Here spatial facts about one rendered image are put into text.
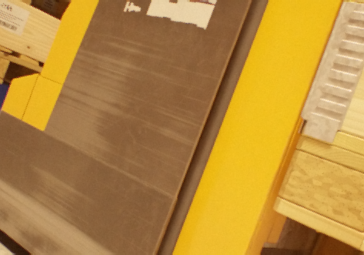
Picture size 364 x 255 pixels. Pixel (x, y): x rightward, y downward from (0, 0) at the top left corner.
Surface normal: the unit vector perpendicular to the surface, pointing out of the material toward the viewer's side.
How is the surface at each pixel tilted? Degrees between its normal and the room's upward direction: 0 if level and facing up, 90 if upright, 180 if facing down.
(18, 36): 90
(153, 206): 90
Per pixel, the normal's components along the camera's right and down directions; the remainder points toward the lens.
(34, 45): 0.75, 0.29
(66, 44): -0.56, -0.21
